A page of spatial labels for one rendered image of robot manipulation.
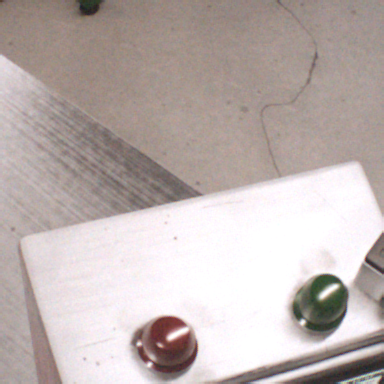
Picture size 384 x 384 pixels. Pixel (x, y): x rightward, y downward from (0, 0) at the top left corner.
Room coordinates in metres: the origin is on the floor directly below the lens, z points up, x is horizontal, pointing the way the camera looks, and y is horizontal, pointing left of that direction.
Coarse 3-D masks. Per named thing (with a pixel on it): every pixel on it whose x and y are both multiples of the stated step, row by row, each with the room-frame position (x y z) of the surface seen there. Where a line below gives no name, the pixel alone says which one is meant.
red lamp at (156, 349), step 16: (160, 320) 0.19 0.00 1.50; (176, 320) 0.19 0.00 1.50; (144, 336) 0.19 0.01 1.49; (160, 336) 0.18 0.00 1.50; (176, 336) 0.19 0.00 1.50; (192, 336) 0.19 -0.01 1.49; (144, 352) 0.18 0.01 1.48; (160, 352) 0.18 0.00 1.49; (176, 352) 0.18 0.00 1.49; (192, 352) 0.18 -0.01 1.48; (160, 368) 0.18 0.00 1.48; (176, 368) 0.18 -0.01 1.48
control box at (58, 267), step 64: (256, 192) 0.27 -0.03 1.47; (320, 192) 0.28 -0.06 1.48; (64, 256) 0.23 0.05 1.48; (128, 256) 0.23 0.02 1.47; (192, 256) 0.24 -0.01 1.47; (256, 256) 0.24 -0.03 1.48; (320, 256) 0.25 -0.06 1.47; (64, 320) 0.19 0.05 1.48; (128, 320) 0.20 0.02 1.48; (192, 320) 0.21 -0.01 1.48; (256, 320) 0.21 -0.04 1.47
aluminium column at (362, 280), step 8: (376, 240) 0.24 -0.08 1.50; (376, 248) 0.24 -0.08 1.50; (368, 256) 0.23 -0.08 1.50; (376, 256) 0.24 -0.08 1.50; (368, 264) 0.23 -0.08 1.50; (376, 264) 0.23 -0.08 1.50; (360, 272) 0.23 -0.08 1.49; (368, 272) 0.23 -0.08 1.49; (376, 272) 0.23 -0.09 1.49; (360, 280) 0.23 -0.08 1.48; (368, 280) 0.23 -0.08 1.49; (376, 280) 0.23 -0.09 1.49; (368, 288) 0.23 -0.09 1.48; (376, 288) 0.23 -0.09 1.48; (376, 296) 0.23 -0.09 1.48
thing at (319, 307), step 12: (312, 276) 0.23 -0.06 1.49; (324, 276) 0.22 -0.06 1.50; (336, 276) 0.23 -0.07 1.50; (300, 288) 0.23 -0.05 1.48; (312, 288) 0.22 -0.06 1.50; (324, 288) 0.22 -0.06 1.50; (336, 288) 0.22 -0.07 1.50; (300, 300) 0.21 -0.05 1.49; (312, 300) 0.21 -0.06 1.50; (324, 300) 0.21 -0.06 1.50; (336, 300) 0.21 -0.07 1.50; (300, 312) 0.21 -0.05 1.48; (312, 312) 0.21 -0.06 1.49; (324, 312) 0.21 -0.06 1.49; (336, 312) 0.21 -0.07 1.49; (300, 324) 0.21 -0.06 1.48; (312, 324) 0.21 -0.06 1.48; (324, 324) 0.21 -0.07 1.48; (336, 324) 0.21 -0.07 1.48
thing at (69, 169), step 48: (0, 96) 0.76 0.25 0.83; (48, 96) 0.77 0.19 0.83; (0, 144) 0.69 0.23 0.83; (48, 144) 0.70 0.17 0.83; (96, 144) 0.71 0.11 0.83; (0, 192) 0.62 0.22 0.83; (48, 192) 0.64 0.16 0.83; (96, 192) 0.65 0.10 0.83; (144, 192) 0.66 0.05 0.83; (192, 192) 0.67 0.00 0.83; (0, 240) 0.56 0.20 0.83; (0, 288) 0.50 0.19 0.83; (0, 336) 0.44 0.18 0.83
